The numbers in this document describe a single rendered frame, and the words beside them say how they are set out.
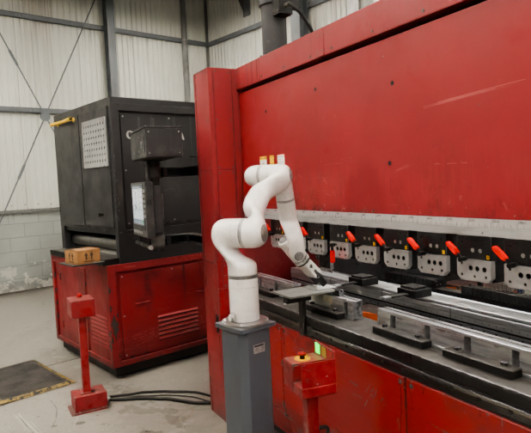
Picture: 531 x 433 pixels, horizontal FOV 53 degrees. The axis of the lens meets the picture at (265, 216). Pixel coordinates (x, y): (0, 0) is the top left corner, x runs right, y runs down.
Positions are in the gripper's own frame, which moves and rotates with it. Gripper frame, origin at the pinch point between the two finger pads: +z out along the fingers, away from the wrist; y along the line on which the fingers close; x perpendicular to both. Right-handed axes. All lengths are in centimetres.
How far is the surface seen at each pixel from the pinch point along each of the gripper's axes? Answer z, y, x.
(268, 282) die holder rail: 8, 59, 4
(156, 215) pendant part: -61, 102, 18
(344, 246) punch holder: -14.9, -21.2, -13.1
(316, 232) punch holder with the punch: -19.0, 2.3, -17.0
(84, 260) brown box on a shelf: -51, 200, 64
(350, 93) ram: -70, -29, -60
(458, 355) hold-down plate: 8, -93, 11
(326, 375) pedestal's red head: 3, -47, 42
